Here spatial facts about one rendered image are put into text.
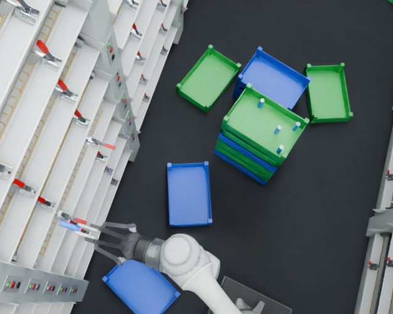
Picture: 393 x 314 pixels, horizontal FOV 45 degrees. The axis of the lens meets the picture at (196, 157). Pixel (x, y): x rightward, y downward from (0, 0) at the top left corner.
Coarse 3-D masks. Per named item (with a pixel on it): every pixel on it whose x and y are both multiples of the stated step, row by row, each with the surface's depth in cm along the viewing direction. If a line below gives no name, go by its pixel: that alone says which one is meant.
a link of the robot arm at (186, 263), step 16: (176, 240) 117; (192, 240) 118; (160, 256) 118; (176, 256) 115; (192, 256) 116; (176, 272) 116; (192, 272) 118; (208, 272) 120; (192, 288) 119; (208, 288) 118; (208, 304) 119; (224, 304) 118
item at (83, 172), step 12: (108, 96) 162; (108, 108) 166; (108, 120) 166; (96, 132) 163; (84, 156) 160; (84, 168) 160; (72, 180) 158; (84, 180) 159; (72, 192) 157; (72, 204) 156; (60, 228) 154; (48, 240) 152; (60, 240) 153; (48, 252) 151; (36, 264) 149; (48, 264) 150
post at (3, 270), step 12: (0, 264) 108; (12, 264) 118; (0, 276) 111; (24, 276) 128; (36, 276) 138; (48, 276) 150; (60, 276) 165; (0, 288) 113; (24, 288) 131; (84, 288) 214; (0, 300) 115; (12, 300) 124; (24, 300) 134; (36, 300) 146; (48, 300) 159; (60, 300) 176; (72, 300) 197
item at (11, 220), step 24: (72, 48) 128; (96, 48) 130; (72, 72) 127; (72, 96) 126; (48, 120) 122; (48, 144) 122; (24, 168) 119; (48, 168) 121; (24, 192) 116; (0, 216) 115; (24, 216) 117; (0, 240) 114
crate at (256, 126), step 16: (240, 96) 201; (256, 96) 206; (240, 112) 204; (256, 112) 204; (272, 112) 205; (288, 112) 201; (240, 128) 202; (256, 128) 202; (272, 128) 203; (288, 128) 203; (256, 144) 197; (272, 144) 201; (288, 144) 201
